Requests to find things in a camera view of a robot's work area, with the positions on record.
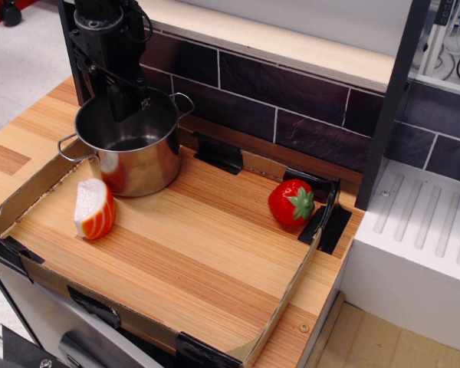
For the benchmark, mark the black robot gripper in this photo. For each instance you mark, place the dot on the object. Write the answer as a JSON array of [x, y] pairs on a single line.
[[111, 34]]

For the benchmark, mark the shiny metal pot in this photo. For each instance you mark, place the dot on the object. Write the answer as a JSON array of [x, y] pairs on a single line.
[[137, 156]]

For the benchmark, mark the cardboard fence with black tape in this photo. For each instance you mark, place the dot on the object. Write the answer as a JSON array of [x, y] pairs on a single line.
[[204, 257]]

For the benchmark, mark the toy salmon sushi piece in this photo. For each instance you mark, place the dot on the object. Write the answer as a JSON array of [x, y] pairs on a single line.
[[95, 209]]

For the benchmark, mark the black caster wheel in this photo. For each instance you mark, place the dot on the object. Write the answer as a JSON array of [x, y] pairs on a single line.
[[10, 14]]

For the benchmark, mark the red toy strawberry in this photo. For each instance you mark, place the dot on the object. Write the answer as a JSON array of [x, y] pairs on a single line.
[[292, 202]]

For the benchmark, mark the white dish drainer block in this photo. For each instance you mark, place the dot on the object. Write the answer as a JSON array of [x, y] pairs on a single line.
[[404, 263]]

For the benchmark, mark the dark shelf frame with board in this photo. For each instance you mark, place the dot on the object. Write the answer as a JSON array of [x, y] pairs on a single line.
[[320, 57]]

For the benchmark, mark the silver drawer handle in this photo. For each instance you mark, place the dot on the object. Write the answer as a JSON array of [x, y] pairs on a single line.
[[77, 356]]

